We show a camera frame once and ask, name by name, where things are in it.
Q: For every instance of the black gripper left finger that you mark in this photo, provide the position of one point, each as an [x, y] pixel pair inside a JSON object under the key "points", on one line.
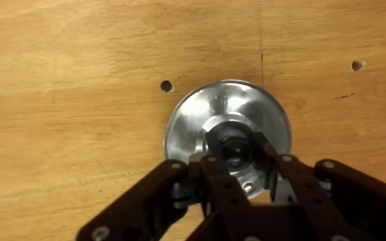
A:
{"points": [[135, 201]]}

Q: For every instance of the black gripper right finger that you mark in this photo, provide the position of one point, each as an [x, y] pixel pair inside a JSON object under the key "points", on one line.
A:
{"points": [[309, 196]]}

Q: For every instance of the shiny metal bowl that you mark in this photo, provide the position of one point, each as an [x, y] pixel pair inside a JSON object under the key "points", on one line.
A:
{"points": [[188, 121]]}

